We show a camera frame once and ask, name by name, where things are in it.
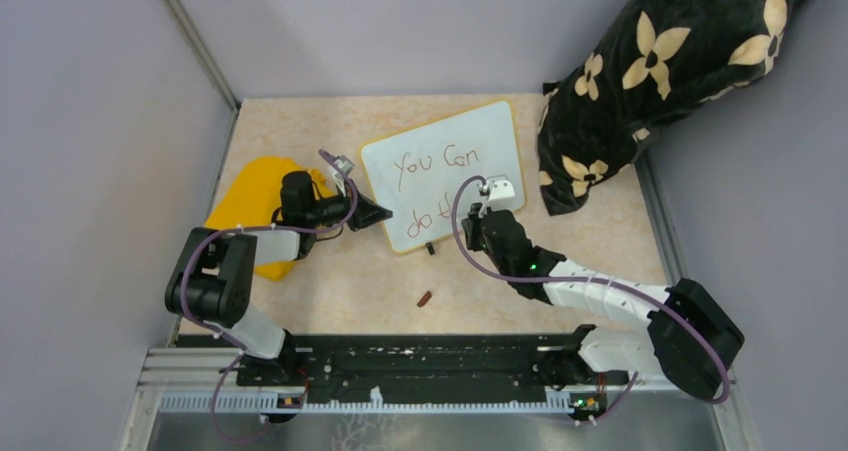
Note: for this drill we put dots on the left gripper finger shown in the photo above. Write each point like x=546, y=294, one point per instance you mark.
x=365, y=217
x=360, y=202

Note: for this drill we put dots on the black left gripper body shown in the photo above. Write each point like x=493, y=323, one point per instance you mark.
x=336, y=208

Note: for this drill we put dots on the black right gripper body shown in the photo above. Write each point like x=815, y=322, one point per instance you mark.
x=477, y=240

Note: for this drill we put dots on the yellow framed whiteboard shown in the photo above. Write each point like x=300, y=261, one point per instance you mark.
x=416, y=173

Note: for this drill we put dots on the brown marker cap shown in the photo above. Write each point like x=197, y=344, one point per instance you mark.
x=425, y=298

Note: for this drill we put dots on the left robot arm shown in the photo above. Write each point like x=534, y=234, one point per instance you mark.
x=212, y=281

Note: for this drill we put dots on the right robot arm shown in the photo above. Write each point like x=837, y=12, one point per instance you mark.
x=676, y=331

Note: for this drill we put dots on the yellow cloth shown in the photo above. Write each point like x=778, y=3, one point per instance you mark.
x=254, y=193

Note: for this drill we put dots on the black floral pillow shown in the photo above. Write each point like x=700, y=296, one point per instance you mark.
x=657, y=63

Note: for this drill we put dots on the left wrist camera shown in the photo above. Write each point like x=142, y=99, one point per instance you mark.
x=342, y=166

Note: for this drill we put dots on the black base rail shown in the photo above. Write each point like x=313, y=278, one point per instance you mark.
x=582, y=374

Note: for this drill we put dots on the aluminium corner post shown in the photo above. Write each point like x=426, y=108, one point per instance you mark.
x=191, y=35

